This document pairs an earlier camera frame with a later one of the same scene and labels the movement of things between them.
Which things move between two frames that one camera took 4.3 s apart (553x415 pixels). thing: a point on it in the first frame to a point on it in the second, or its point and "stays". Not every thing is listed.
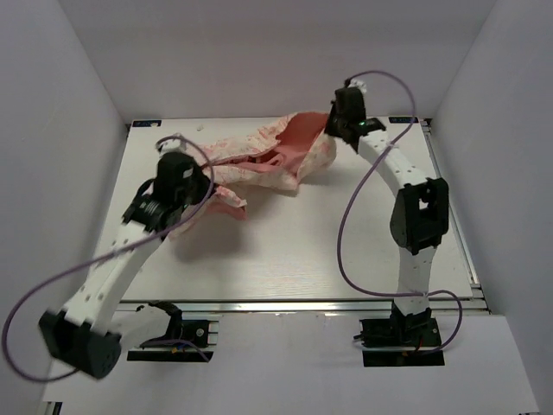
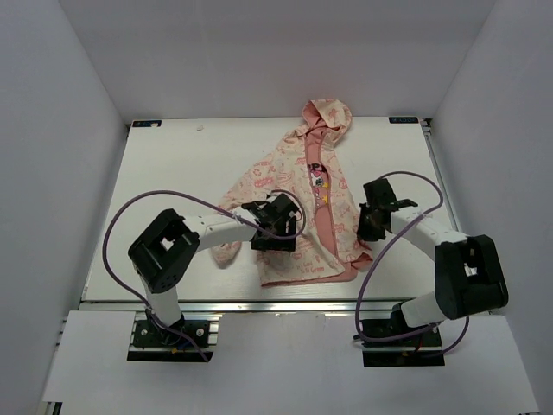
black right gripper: x=331 y=128 to x=363 y=233
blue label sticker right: x=403 y=119 stays
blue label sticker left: x=146 y=123 stays
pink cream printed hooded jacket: x=298 y=147 to x=328 y=246
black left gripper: x=204 y=181 to x=261 y=244
